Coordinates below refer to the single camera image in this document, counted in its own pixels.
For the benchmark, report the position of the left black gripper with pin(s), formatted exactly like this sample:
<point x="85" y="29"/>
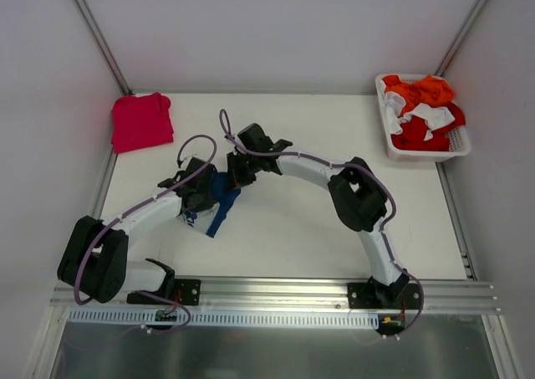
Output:
<point x="205" y="196"/>

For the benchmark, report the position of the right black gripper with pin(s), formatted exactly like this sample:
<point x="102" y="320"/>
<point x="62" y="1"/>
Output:
<point x="239" y="170"/>

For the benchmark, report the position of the navy blue t-shirt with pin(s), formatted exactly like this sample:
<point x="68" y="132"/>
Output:
<point x="209" y="221"/>

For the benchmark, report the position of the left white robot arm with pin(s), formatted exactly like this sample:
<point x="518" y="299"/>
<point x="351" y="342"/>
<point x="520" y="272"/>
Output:
<point x="95" y="261"/>

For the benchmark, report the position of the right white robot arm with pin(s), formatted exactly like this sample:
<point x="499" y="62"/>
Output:
<point x="361" y="201"/>

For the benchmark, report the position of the folded pink t-shirt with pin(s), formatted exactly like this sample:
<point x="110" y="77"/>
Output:
<point x="141" y="122"/>

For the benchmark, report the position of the white t-shirt in basket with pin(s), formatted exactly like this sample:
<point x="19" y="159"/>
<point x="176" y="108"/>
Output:
<point x="420" y="123"/>

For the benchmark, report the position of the red t-shirt in basket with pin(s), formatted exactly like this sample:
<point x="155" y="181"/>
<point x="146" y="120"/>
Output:
<point x="439" y="142"/>

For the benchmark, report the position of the orange t-shirt in basket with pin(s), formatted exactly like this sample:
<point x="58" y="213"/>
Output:
<point x="430" y="90"/>

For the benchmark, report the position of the white plastic basket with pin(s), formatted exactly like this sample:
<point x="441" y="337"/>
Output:
<point x="459" y="139"/>

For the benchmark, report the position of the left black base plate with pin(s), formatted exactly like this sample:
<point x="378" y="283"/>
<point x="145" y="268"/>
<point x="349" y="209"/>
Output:
<point x="183" y="291"/>

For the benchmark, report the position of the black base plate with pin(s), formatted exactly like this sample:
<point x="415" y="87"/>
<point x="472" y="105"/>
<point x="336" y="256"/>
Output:
<point x="183" y="291"/>
<point x="361" y="295"/>

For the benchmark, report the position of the aluminium mounting rail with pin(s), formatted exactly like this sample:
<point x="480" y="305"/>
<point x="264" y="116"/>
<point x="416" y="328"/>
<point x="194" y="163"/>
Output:
<point x="457" y="297"/>

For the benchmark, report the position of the white slotted cable duct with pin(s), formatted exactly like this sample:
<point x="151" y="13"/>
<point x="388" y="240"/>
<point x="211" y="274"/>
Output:
<point x="270" y="319"/>

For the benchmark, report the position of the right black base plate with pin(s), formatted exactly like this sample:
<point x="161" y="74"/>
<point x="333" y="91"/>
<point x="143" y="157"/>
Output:
<point x="361" y="295"/>

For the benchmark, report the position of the left aluminium corner post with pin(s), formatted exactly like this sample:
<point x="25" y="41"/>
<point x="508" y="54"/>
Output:
<point x="102" y="45"/>

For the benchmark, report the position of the aluminium corner post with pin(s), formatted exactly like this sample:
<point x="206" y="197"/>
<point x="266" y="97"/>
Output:
<point x="102" y="45"/>
<point x="454" y="48"/>

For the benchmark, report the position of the right aluminium corner post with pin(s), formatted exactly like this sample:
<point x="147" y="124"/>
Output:
<point x="454" y="48"/>

